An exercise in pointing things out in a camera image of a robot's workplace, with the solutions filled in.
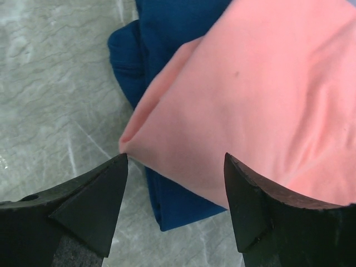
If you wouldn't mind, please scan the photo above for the salmon pink t shirt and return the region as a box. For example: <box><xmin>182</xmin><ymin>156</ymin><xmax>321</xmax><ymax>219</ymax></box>
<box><xmin>119</xmin><ymin>1</ymin><xmax>355</xmax><ymax>207</ymax></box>

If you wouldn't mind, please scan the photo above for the folded blue t shirt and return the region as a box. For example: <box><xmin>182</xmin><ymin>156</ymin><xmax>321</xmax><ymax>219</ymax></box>
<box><xmin>107</xmin><ymin>1</ymin><xmax>229</xmax><ymax>231</ymax></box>

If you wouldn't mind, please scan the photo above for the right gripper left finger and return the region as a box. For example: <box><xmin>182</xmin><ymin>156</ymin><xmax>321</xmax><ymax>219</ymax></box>
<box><xmin>1</xmin><ymin>154</ymin><xmax>128</xmax><ymax>266</ymax></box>

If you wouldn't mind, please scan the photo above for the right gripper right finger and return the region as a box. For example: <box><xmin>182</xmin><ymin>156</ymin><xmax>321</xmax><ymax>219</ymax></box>
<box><xmin>224</xmin><ymin>154</ymin><xmax>355</xmax><ymax>267</ymax></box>

